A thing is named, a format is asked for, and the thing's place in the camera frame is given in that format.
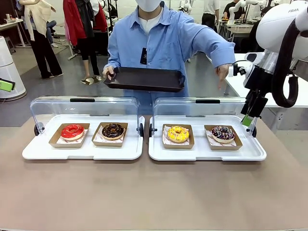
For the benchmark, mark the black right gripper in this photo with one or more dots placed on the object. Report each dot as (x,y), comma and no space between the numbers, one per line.
(263,83)

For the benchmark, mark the purple sprinkled donut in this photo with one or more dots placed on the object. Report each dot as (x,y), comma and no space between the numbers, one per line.
(217,134)

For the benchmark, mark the sprinkled chocolate donut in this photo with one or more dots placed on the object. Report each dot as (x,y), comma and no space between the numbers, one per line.
(226,147)

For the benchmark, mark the printed paper liner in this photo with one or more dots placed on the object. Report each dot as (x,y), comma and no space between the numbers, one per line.
(165,140)
(210,140)
(69,142)
(97,138)

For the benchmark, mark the chocolate glazed donut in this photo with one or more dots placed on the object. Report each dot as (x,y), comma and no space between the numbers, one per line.
(107,133)

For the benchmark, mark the black serving tray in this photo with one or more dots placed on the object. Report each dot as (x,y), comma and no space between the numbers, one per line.
(144,79)

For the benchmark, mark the cardboard box of chocolate donut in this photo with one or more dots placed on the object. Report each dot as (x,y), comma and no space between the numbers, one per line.
(106,144)

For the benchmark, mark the person's right forearm blue sleeve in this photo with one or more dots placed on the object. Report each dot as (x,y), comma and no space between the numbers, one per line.
(113,60)

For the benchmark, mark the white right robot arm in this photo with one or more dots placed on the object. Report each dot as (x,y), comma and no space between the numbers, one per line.
(272,26)

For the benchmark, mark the person's left forearm blue sleeve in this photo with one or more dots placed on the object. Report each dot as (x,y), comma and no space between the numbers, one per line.
(221,53)

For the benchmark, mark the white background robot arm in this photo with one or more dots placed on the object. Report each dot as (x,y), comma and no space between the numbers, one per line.
(231,16)

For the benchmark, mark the seated person in jeans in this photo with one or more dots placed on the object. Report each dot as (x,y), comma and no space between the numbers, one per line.
(50,26)

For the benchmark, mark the cardboard box of red donut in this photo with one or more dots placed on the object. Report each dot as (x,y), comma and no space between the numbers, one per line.
(54,143)

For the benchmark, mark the red glazed donut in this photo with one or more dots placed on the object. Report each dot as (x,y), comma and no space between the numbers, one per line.
(65,133)

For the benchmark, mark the cardboard box of yellow donut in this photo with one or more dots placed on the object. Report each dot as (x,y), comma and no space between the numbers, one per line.
(178,146)

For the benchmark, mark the yellow sprinkled donut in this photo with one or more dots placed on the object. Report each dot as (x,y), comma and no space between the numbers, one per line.
(172,136)

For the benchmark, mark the seated person black shirt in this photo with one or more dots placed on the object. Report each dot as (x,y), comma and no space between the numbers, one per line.
(238,12)

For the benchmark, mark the person torso blue shirt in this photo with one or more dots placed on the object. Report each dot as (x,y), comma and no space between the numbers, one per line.
(168,48)

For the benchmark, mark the standing person white shirt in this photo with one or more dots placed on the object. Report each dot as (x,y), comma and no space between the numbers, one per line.
(210,7)

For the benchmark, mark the person's left hand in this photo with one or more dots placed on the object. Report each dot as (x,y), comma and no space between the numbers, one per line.
(222,73)

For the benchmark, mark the person's right hand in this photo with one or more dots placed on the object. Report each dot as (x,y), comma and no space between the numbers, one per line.
(107,70)

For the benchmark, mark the white cylindrical appliance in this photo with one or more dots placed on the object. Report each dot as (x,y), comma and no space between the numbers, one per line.
(9,72)

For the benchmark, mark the white side table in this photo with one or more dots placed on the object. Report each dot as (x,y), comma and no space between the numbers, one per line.
(233,86)

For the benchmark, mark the clear hinged display cover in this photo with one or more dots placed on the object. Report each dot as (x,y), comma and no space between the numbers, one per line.
(180,107)
(48,106)

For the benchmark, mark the white background desk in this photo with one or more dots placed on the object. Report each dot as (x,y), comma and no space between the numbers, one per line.
(9,24)

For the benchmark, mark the white display tray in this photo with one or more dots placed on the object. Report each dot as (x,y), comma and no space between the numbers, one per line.
(110,152)
(199,154)

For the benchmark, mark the mannequin with cream vest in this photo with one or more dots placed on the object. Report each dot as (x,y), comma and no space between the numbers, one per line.
(36,19)

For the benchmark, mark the gold mannequin base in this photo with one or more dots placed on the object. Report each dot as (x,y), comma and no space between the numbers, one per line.
(90,81)

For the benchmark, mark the grey background workbench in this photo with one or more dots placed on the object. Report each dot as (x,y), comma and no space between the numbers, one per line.
(240,29)

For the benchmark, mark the mannequin in black outfit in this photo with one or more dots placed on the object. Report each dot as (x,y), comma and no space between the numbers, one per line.
(86,53)

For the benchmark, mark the red hanging jacket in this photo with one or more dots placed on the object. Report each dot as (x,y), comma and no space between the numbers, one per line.
(74,21)

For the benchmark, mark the red hanging garment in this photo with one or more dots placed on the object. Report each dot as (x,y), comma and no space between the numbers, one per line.
(101,19)

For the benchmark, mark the black clip-on microphone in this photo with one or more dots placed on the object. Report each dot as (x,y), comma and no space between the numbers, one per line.
(143,56)

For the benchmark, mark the small white background robot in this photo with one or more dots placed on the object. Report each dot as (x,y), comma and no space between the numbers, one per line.
(186,4)

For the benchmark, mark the white undershirt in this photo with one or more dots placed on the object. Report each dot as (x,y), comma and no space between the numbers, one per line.
(149,24)

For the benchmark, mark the white face mask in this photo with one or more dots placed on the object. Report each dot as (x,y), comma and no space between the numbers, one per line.
(148,4)

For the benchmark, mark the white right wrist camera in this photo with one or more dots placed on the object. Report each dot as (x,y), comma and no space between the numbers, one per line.
(237,70)

